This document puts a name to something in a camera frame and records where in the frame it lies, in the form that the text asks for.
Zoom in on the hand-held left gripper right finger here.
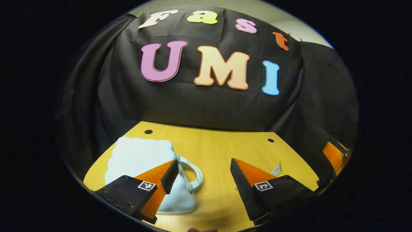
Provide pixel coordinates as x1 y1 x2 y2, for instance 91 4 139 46
230 158 319 226

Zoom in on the white green skin care tube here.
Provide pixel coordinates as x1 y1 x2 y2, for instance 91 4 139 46
270 162 283 177

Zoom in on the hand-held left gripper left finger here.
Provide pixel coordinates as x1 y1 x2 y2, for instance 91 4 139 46
94 159 180 225

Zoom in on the black backdrop cloth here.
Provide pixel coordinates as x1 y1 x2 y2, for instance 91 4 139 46
60 5 358 181

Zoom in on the white suitcase with handle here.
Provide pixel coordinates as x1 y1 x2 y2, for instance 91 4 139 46
105 137 204 214

